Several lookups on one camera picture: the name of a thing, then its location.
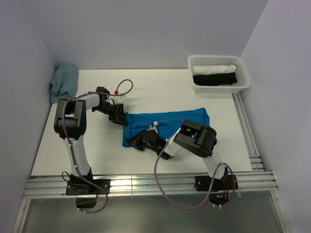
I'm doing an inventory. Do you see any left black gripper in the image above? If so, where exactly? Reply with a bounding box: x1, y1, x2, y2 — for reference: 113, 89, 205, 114
93, 102, 128, 126

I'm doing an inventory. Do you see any bright blue t-shirt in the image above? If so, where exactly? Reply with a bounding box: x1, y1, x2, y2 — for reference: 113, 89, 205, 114
122, 108, 210, 148

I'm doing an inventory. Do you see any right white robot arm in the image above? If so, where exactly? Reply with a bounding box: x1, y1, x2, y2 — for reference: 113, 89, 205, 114
125, 120, 228, 192

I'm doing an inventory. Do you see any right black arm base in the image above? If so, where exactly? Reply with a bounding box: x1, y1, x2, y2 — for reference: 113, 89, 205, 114
194, 174, 239, 207

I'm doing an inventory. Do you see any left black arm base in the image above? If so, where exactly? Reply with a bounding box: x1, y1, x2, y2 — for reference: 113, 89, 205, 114
61, 170, 111, 209

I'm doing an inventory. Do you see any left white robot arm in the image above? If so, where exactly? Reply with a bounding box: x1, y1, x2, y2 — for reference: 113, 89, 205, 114
53, 86, 128, 194

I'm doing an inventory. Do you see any grey-blue crumpled t-shirt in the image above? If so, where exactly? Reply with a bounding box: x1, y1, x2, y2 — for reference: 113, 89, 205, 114
49, 63, 78, 104

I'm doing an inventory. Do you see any white rolled t-shirt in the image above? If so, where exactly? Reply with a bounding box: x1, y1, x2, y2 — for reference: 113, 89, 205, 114
192, 65, 237, 75

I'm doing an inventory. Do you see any black rolled t-shirt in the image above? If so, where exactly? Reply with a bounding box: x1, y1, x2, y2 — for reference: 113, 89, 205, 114
193, 72, 237, 86

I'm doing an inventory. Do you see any white perforated plastic basket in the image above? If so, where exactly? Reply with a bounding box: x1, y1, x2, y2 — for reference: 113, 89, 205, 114
188, 55, 250, 94

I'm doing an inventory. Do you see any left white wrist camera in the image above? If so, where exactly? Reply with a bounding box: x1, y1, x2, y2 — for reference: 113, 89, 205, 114
112, 90, 126, 104

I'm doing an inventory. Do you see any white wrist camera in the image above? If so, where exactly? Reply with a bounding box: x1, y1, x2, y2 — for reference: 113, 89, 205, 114
112, 90, 126, 104
148, 121, 158, 133

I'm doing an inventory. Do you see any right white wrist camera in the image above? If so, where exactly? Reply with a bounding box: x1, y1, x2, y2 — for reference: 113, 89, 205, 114
148, 121, 158, 133

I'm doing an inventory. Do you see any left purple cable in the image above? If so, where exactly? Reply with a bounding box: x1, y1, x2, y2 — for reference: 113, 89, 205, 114
62, 79, 134, 215

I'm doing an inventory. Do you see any aluminium front rail frame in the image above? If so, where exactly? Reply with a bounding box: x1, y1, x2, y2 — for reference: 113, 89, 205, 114
13, 171, 282, 233

